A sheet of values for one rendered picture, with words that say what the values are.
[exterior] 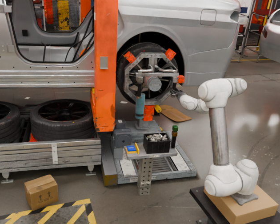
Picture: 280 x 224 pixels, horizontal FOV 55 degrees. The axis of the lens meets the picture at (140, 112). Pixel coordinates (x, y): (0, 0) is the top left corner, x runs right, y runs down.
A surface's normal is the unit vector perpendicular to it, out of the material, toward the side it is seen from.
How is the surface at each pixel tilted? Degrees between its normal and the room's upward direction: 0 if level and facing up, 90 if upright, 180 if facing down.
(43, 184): 0
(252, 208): 1
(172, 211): 0
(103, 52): 90
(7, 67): 92
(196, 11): 90
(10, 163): 90
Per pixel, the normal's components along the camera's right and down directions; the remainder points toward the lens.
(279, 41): -0.96, -0.03
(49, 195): 0.61, 0.37
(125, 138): 0.23, 0.42
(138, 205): 0.07, -0.91
